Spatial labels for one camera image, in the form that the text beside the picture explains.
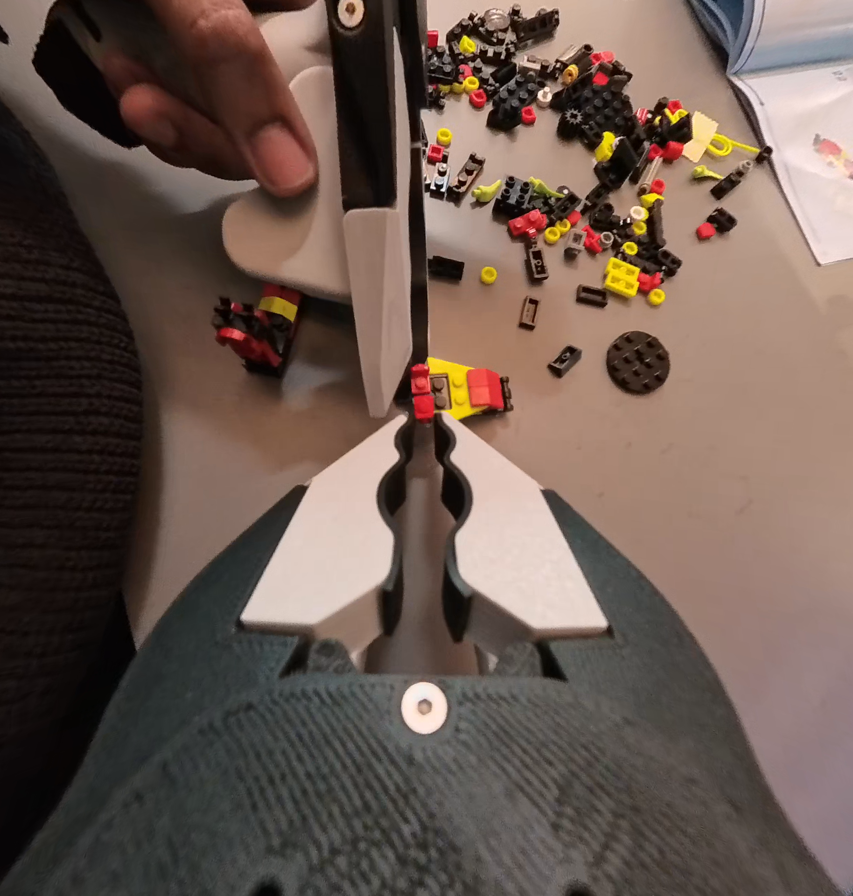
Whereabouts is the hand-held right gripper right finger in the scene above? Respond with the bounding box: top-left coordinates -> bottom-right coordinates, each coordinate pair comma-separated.
433,413 -> 613,673

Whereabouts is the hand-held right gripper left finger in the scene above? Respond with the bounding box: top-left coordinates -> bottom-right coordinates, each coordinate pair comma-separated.
239,413 -> 408,669

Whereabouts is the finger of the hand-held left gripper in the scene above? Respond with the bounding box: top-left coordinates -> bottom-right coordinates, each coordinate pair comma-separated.
343,0 -> 431,421

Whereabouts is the small red lego piece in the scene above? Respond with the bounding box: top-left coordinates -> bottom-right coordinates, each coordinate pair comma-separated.
409,363 -> 436,425

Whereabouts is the yellow red lego car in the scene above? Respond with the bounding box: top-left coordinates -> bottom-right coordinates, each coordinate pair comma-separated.
426,356 -> 515,421

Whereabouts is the pile of lego pieces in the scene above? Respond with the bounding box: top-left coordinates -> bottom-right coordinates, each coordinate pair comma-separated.
423,3 -> 775,309

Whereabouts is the long black red yellow lego build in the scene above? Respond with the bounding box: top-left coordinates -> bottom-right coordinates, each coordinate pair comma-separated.
211,282 -> 303,379

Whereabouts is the black round lego plate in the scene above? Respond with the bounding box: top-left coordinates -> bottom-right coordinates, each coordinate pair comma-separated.
606,330 -> 671,395

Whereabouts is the open lego instruction booklet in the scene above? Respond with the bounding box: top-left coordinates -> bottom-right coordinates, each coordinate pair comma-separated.
685,0 -> 853,267

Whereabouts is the person's left hand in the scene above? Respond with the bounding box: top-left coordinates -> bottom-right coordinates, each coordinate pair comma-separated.
94,0 -> 322,198

